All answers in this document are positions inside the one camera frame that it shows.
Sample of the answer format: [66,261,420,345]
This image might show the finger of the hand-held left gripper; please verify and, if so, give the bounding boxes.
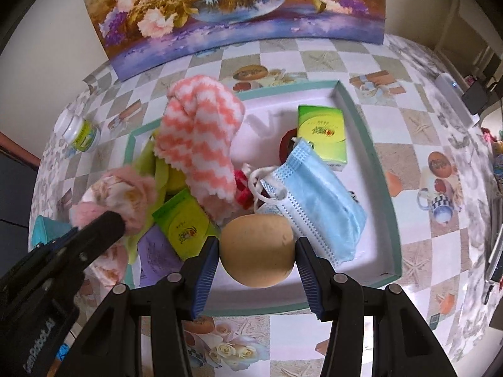
[51,210,126,268]

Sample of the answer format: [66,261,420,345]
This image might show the pink floral scrunchie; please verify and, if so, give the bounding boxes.
[70,166,158,283]

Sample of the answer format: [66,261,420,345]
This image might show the blue face mask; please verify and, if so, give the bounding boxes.
[248,139,368,265]

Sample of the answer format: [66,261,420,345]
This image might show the pile of small clutter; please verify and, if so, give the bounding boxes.
[481,126,503,189]

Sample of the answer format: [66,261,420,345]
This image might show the red plastic ring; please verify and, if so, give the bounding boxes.
[279,129,301,163]

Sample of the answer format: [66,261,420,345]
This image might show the white wooden shelf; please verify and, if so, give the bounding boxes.
[434,0,503,83]

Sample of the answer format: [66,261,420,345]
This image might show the purple packet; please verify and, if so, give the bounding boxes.
[135,226,185,288]

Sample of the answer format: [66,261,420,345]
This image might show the green tissue pack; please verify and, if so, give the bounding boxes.
[296,105,348,173]

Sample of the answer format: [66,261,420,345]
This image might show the yellow-green cloth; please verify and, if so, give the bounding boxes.
[126,137,185,264]

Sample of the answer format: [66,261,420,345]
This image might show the white power strip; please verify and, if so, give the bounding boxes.
[434,73,482,126]

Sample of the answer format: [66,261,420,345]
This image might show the red white knitted item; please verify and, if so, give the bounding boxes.
[234,163,254,209]

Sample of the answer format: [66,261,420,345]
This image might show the shallow teal cardboard box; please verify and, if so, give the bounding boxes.
[125,79,402,317]

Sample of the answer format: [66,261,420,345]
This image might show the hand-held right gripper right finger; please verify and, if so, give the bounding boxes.
[295,236,458,377]

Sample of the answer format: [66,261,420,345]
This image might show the white bottle green label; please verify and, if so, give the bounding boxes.
[53,109,102,154]

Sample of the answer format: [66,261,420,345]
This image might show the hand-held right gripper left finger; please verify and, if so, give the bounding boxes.
[71,236,220,377]

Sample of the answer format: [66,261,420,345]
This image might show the flower bouquet painting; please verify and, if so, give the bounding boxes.
[75,0,388,82]

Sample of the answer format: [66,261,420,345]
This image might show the smartphone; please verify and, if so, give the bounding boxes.
[485,228,503,283]

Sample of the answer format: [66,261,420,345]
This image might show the pink white striped cloth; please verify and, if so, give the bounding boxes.
[154,74,246,221]

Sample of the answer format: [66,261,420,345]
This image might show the teal plastic toy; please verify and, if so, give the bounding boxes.
[31,215,73,252]

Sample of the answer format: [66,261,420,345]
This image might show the black charger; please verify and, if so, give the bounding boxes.
[462,80,490,114]

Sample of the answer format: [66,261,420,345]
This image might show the round tan potato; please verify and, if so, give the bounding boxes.
[219,214,296,288]

